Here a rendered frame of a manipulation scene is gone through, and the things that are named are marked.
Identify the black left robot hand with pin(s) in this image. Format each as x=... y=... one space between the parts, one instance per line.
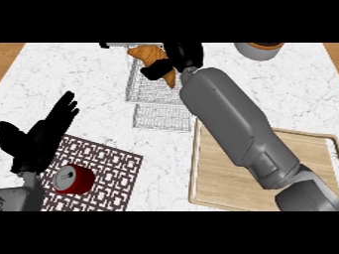
x=36 y=139

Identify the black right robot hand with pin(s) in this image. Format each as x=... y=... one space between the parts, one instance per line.
x=186 y=54

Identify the brown croissant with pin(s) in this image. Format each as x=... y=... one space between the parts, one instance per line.
x=152 y=58

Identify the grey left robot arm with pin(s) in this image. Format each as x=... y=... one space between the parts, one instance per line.
x=11 y=197

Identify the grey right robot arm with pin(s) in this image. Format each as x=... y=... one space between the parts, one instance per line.
x=248 y=132

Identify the pale wooden tray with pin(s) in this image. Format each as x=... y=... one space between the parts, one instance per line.
x=230 y=178

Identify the red can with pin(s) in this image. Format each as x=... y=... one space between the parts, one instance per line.
x=75 y=179

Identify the grey bowl with orange contents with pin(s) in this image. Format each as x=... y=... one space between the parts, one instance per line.
x=258 y=49

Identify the brown patterned placemat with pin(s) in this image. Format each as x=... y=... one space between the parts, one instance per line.
x=103 y=175

